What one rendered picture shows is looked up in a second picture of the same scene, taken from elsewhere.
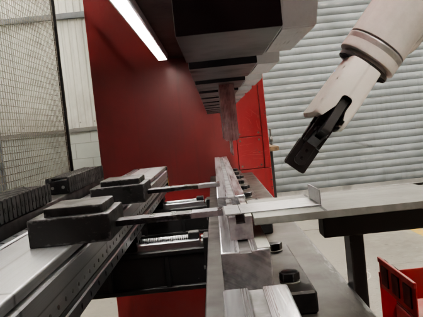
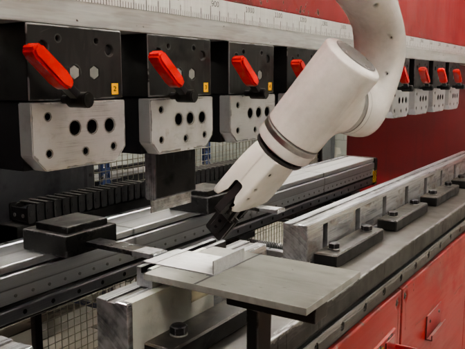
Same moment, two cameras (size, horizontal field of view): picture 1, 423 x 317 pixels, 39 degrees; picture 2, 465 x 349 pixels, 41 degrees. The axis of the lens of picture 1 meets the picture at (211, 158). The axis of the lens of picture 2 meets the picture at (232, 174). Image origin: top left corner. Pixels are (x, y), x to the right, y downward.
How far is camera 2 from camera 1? 0.65 m
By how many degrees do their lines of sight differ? 33
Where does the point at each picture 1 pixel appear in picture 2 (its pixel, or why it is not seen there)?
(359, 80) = (250, 168)
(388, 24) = (284, 116)
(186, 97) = not seen: hidden behind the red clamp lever
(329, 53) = not seen: outside the picture
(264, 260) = (122, 313)
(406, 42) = (304, 136)
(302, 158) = (216, 227)
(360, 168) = not seen: outside the picture
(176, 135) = (427, 120)
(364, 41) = (266, 129)
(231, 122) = (151, 184)
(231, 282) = (101, 322)
